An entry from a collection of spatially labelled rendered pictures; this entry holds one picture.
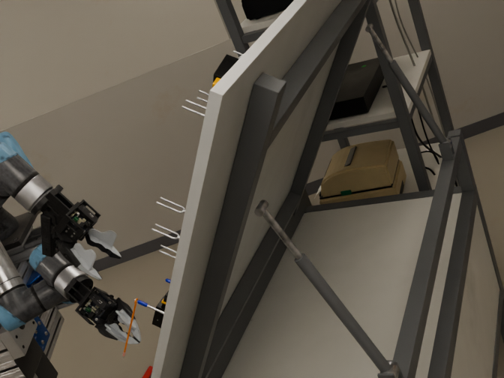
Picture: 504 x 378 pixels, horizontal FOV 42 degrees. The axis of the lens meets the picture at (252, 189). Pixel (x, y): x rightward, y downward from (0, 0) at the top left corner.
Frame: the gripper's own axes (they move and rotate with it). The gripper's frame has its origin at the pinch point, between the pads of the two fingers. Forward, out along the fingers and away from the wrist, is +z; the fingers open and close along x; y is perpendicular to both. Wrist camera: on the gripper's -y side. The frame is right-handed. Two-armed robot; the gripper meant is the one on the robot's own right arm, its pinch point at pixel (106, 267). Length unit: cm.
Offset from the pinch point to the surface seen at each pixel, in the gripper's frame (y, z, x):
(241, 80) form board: 69, -5, -24
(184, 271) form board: 40.3, 8.6, -27.8
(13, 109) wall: -161, -99, 195
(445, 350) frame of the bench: 33, 70, 21
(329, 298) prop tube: 45, 31, -13
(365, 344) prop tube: 42, 43, -12
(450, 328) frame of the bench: 33, 70, 28
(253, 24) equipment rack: 23, -19, 100
